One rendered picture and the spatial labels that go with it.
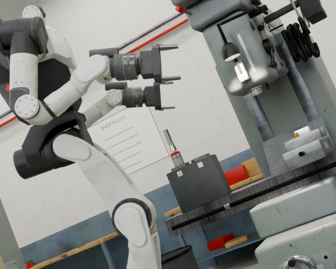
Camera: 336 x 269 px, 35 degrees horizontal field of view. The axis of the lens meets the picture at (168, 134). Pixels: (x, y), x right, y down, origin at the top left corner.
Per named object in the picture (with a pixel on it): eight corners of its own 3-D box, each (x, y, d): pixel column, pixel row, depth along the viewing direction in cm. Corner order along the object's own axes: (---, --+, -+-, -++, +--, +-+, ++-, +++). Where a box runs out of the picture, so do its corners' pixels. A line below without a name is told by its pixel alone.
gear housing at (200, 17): (242, 2, 215) (233, -20, 216) (191, 31, 225) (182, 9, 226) (262, 15, 246) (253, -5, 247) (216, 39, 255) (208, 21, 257)
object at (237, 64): (248, 78, 216) (228, 32, 218) (240, 82, 217) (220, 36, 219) (251, 78, 219) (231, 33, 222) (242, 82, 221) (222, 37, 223)
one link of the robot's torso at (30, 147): (17, 180, 192) (2, 134, 194) (31, 180, 205) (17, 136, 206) (89, 155, 189) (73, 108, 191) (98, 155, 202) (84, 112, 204)
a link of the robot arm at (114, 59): (122, 75, 168) (87, 79, 169) (128, 85, 179) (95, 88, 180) (121, 41, 171) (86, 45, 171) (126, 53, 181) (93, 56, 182)
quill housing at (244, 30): (272, 76, 216) (241, 6, 219) (228, 97, 224) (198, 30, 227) (282, 78, 233) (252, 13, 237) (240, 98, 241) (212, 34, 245)
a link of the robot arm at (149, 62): (160, 77, 167) (122, 81, 168) (163, 86, 176) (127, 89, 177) (158, 40, 170) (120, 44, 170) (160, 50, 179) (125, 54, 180)
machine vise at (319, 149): (326, 156, 198) (314, 129, 199) (289, 171, 204) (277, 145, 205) (336, 149, 230) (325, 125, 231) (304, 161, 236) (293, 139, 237)
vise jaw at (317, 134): (322, 137, 210) (318, 128, 210) (287, 151, 216) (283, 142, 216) (324, 136, 215) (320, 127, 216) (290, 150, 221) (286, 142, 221)
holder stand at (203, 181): (228, 195, 227) (209, 151, 230) (182, 213, 233) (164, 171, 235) (232, 192, 239) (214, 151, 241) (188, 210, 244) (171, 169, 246)
